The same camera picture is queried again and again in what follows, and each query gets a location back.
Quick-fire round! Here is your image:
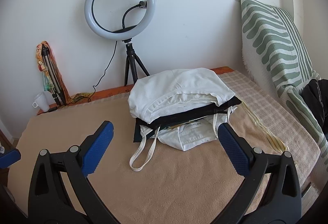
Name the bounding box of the green white striped pillow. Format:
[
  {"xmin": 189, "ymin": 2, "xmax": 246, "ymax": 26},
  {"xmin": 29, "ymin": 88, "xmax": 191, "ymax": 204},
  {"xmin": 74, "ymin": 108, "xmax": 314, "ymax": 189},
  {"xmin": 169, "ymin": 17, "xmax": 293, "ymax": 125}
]
[{"xmin": 240, "ymin": 0, "xmax": 327, "ymax": 161}]

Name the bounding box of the folded silver black tripod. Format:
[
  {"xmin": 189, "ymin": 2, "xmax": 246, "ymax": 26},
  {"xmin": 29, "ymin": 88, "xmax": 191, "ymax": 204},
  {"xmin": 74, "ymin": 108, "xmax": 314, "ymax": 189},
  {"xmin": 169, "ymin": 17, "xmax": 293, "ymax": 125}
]
[{"xmin": 41, "ymin": 44, "xmax": 67, "ymax": 106}]

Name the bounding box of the black power cable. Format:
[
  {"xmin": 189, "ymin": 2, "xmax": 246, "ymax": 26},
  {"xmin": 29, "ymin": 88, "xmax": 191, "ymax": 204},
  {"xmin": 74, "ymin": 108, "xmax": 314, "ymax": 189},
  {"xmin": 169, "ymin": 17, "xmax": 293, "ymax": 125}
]
[{"xmin": 69, "ymin": 40, "xmax": 118, "ymax": 105}]

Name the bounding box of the black clothing on right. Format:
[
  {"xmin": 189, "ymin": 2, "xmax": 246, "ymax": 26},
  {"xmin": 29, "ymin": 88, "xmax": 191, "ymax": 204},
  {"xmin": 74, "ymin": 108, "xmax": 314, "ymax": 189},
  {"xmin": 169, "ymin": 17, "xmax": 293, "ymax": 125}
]
[{"xmin": 301, "ymin": 79, "xmax": 328, "ymax": 137}]

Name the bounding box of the white ring light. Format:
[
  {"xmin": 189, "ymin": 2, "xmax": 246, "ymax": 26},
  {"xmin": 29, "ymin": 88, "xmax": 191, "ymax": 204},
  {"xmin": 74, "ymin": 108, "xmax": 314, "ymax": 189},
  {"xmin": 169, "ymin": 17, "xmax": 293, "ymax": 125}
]
[{"xmin": 84, "ymin": 0, "xmax": 156, "ymax": 41}]

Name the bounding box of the white folded shirt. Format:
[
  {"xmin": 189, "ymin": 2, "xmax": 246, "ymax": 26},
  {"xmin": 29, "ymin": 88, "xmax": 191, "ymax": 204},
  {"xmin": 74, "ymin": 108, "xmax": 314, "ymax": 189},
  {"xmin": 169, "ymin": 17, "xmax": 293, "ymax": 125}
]
[{"xmin": 128, "ymin": 68, "xmax": 235, "ymax": 123}]

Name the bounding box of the blue gripper pad far left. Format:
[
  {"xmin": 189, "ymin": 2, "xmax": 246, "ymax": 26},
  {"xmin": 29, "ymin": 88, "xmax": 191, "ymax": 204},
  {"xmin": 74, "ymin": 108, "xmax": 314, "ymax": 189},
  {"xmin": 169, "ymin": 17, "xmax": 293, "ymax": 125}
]
[{"xmin": 0, "ymin": 149, "xmax": 21, "ymax": 169}]

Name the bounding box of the orange mattress edge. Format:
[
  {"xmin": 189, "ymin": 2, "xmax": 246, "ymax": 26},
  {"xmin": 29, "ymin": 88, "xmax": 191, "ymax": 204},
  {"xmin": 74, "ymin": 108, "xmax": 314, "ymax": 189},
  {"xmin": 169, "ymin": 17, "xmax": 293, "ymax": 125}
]
[{"xmin": 36, "ymin": 66, "xmax": 235, "ymax": 116}]

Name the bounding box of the white tote bag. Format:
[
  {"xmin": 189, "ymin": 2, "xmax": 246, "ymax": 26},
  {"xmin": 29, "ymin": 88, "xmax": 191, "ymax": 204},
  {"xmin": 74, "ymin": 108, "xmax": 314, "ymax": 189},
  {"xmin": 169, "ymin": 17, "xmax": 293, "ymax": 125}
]
[{"xmin": 129, "ymin": 106, "xmax": 237, "ymax": 172}]

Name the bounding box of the checkered beige bed sheet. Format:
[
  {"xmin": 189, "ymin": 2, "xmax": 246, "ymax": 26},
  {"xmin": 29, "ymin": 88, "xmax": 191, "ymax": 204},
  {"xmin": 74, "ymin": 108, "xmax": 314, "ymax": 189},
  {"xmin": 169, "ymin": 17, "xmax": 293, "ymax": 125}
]
[{"xmin": 218, "ymin": 68, "xmax": 327, "ymax": 190}]

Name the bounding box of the orange patterned scarf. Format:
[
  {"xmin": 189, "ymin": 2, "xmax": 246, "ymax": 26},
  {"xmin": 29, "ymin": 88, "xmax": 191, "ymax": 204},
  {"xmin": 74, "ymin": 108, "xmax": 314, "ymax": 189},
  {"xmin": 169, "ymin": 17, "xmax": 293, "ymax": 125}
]
[{"xmin": 36, "ymin": 41, "xmax": 88, "ymax": 105}]

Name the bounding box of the beige fleece blanket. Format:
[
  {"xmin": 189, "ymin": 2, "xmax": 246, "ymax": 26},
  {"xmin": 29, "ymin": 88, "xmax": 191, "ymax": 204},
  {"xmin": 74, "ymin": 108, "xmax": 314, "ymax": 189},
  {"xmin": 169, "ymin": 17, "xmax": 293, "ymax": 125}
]
[{"xmin": 7, "ymin": 95, "xmax": 290, "ymax": 224}]

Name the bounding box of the white ceramic cup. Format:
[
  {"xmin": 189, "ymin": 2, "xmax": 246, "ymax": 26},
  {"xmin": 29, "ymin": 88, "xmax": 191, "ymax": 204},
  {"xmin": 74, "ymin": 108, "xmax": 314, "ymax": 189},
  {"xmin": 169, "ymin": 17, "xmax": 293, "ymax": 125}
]
[{"xmin": 32, "ymin": 92, "xmax": 49, "ymax": 112}]

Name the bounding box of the black tripod stand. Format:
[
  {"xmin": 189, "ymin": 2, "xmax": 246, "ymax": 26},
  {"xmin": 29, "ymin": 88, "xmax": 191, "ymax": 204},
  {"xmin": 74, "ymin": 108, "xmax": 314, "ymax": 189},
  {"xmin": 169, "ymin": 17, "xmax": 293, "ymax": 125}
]
[{"xmin": 124, "ymin": 39, "xmax": 150, "ymax": 86}]

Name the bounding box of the black folded garment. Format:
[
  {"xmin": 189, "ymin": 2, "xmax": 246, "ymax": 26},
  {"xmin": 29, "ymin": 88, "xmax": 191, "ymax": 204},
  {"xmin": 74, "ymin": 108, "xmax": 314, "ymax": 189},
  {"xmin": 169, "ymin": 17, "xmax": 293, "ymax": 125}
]
[{"xmin": 133, "ymin": 96, "xmax": 242, "ymax": 142}]

